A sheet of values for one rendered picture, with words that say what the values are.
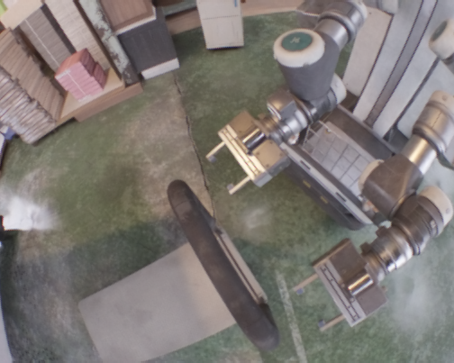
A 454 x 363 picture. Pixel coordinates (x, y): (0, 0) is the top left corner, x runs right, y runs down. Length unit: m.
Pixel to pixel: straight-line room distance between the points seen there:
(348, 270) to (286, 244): 0.74
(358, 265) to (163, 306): 0.78
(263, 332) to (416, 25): 0.86
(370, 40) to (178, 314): 1.41
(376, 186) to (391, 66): 0.56
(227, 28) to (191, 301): 1.85
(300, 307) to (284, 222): 0.44
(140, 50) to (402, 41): 1.67
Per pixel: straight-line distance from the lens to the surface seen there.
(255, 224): 1.09
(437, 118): 0.45
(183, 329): 0.95
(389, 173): 0.42
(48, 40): 2.31
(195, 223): 0.32
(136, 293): 1.01
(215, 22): 1.88
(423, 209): 0.40
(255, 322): 0.31
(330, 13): 0.46
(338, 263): 0.37
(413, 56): 0.84
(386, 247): 0.38
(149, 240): 1.21
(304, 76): 0.35
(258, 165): 0.39
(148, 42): 1.82
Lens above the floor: 1.07
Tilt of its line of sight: 66 degrees down
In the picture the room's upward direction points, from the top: 18 degrees counter-clockwise
